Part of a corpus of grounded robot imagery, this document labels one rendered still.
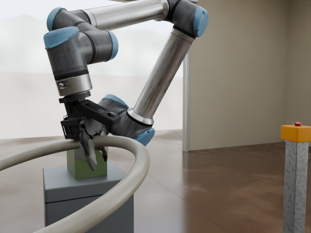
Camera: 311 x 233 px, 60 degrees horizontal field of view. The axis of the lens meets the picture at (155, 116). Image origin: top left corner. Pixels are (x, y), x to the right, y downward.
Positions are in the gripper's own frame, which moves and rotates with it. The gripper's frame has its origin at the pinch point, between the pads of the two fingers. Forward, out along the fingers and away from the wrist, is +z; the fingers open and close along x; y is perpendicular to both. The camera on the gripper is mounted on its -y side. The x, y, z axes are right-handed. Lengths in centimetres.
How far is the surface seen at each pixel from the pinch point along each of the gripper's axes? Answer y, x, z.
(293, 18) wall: -106, -759, -40
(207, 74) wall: 91, -557, 44
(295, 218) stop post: -50, -84, 75
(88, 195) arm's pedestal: 34, -28, 29
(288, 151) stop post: -50, -96, 40
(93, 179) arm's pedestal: 35, -35, 25
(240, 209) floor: 0, -208, 156
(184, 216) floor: 51, -170, 141
